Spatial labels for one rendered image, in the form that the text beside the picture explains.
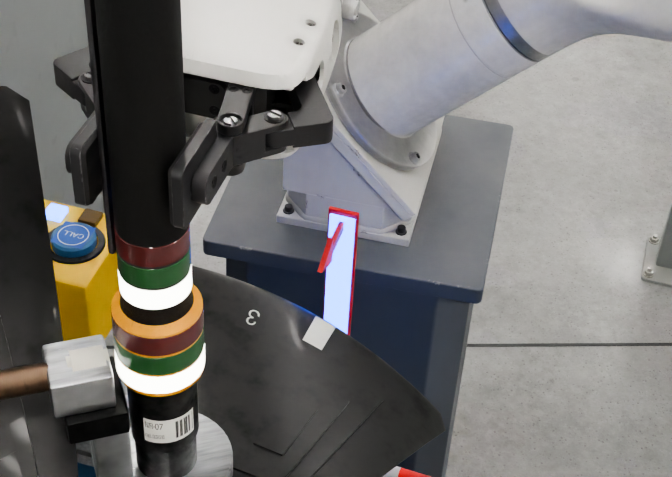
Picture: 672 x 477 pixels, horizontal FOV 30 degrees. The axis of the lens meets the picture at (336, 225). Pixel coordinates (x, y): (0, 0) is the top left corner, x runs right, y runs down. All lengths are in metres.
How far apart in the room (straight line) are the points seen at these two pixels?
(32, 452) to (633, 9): 0.72
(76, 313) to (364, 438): 0.36
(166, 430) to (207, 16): 0.20
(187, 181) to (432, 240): 0.86
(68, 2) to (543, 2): 1.08
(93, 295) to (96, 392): 0.52
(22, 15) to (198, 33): 1.40
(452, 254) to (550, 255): 1.46
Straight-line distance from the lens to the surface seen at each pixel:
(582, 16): 1.21
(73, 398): 0.61
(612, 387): 2.56
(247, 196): 1.41
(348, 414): 0.88
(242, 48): 0.58
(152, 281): 0.57
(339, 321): 1.06
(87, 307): 1.12
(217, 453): 0.68
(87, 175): 0.54
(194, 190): 0.53
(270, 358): 0.89
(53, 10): 2.08
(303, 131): 0.56
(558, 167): 3.06
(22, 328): 0.68
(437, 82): 1.28
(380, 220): 1.35
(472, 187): 1.45
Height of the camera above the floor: 1.82
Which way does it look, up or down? 40 degrees down
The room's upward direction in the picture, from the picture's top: 3 degrees clockwise
